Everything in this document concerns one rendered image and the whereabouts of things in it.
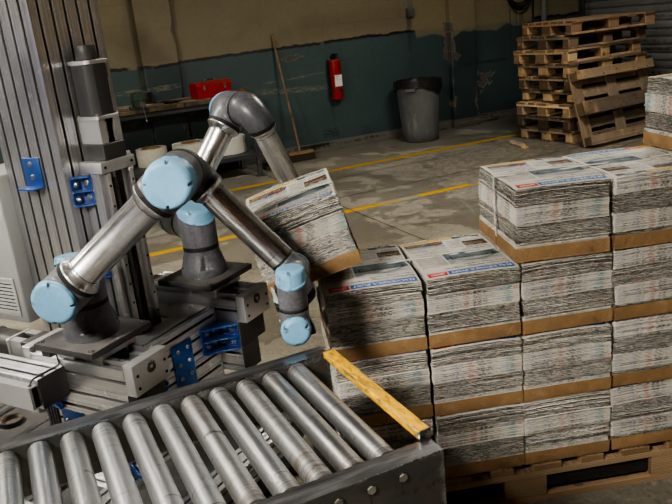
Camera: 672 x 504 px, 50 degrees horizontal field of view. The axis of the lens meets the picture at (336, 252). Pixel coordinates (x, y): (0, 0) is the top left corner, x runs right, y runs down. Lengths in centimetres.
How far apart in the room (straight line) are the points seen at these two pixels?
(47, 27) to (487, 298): 145
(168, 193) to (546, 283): 115
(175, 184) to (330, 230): 55
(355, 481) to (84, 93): 134
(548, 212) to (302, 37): 710
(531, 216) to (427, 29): 782
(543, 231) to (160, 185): 111
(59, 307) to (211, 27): 701
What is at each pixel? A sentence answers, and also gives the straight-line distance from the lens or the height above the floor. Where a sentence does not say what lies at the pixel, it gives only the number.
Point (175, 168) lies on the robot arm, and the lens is 171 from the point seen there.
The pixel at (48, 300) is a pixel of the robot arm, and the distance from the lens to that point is 189.
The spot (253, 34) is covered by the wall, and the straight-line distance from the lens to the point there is 885.
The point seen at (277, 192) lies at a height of 106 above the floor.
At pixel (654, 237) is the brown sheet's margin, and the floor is 86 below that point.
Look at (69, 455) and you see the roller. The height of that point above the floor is 80.
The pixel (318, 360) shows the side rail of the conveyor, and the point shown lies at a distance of 179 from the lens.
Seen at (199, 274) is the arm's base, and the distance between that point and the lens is 238.
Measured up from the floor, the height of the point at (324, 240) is 97.
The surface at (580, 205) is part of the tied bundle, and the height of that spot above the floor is 99.
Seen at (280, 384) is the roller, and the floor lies 80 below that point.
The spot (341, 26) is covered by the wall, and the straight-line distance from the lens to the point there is 929.
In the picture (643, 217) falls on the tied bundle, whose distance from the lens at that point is 233.
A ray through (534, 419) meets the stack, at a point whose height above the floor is 31.
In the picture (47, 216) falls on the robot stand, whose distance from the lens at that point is 230.
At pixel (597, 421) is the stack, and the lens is 253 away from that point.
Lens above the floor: 157
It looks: 18 degrees down
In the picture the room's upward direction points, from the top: 6 degrees counter-clockwise
